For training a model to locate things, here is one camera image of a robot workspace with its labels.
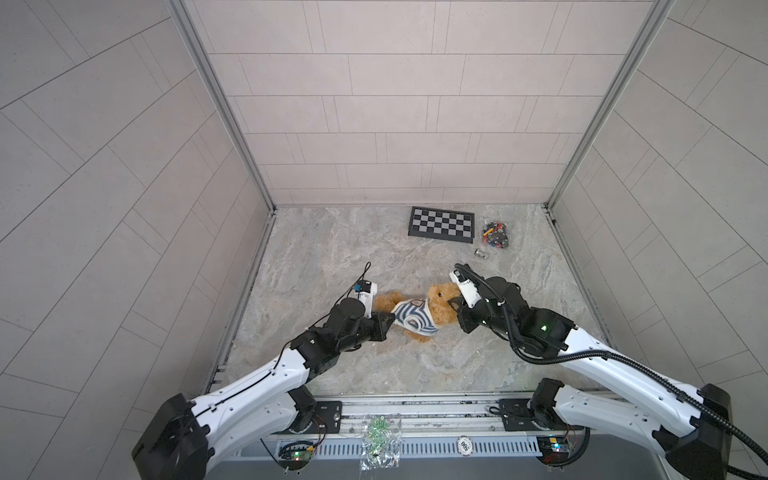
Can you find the circuit board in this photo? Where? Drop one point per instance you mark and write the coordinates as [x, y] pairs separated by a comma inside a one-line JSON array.
[[297, 455], [553, 449]]

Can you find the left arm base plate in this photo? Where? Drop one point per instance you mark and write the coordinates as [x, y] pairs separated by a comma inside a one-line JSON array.
[[326, 419]]

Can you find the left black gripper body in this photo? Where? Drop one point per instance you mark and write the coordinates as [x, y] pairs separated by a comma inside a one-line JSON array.
[[367, 330]]

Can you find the clear bag with green parts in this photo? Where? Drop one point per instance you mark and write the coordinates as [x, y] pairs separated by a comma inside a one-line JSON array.
[[381, 442]]

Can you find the bag of colourful small parts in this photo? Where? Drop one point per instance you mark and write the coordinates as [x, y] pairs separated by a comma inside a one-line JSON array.
[[495, 234]]

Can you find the aluminium mounting rail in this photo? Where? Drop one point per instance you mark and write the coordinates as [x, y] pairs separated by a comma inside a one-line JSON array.
[[446, 415]]

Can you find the black white chessboard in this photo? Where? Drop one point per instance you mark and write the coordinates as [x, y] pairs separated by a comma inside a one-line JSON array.
[[440, 224]]

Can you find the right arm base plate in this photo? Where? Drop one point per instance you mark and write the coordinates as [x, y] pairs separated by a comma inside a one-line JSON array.
[[517, 416]]

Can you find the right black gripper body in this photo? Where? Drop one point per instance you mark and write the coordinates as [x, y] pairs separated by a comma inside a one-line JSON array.
[[480, 316]]

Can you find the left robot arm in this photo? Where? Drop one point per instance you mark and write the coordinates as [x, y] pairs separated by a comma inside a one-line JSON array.
[[186, 439]]

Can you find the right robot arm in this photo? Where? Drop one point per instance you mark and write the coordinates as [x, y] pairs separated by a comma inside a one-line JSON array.
[[689, 426]]

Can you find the left circuit board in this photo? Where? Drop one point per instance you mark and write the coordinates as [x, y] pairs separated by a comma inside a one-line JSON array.
[[297, 455]]

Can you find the blue white striped sweater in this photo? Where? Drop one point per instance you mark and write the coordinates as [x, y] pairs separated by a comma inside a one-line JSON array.
[[414, 315]]

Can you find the brown teddy bear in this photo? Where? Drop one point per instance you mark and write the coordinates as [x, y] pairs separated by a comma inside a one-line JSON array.
[[439, 298]]

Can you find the round white sticker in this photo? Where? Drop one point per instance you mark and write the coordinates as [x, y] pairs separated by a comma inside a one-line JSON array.
[[465, 446]]

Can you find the right circuit board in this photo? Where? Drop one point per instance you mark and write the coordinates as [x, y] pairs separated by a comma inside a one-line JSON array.
[[553, 449]]

